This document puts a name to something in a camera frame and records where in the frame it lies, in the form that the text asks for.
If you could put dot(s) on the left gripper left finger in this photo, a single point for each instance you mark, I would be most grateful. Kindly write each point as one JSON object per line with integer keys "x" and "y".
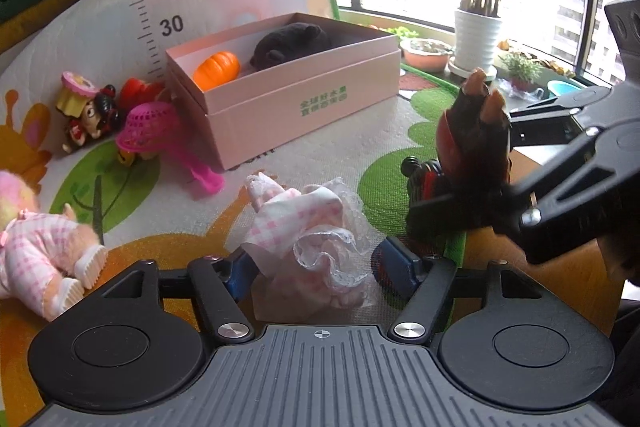
{"x": 219, "y": 284}

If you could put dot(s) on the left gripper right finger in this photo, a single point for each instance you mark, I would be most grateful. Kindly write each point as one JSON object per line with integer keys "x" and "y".
{"x": 423, "y": 282}

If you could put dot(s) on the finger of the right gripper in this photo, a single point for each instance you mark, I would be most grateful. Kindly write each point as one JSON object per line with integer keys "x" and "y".
{"x": 436, "y": 209}
{"x": 555, "y": 121}

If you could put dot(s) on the red black figurine doll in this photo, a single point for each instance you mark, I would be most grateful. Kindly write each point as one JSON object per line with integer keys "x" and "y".
{"x": 472, "y": 149}

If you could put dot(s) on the pink checkered doll dress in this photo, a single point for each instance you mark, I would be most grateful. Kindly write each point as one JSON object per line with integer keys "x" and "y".
{"x": 312, "y": 248}

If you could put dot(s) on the red hooded doll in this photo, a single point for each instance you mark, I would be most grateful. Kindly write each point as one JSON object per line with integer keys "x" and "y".
{"x": 135, "y": 92}

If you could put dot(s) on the orange toy pumpkin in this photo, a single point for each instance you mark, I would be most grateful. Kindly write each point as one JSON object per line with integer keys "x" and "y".
{"x": 218, "y": 69}

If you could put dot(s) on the pink cupcake toy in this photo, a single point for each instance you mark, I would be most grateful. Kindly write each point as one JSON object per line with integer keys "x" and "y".
{"x": 75, "y": 93}

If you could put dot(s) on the black plush cat toy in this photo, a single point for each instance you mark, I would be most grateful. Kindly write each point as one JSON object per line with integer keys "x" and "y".
{"x": 289, "y": 43}

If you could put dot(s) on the red flower pot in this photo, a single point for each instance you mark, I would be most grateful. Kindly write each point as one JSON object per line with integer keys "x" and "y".
{"x": 426, "y": 54}

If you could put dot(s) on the pink toy net scoop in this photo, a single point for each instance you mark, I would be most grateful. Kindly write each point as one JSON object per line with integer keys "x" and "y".
{"x": 155, "y": 128}

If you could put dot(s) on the baby doll pink pajamas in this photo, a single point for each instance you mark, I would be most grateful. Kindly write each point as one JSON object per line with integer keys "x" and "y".
{"x": 48, "y": 260}

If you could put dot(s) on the pink cardboard box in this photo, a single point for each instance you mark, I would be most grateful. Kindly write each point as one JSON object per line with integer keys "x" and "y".
{"x": 263, "y": 109}

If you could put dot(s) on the black haired figurine doll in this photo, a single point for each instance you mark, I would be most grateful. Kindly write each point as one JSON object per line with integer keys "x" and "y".
{"x": 99, "y": 118}

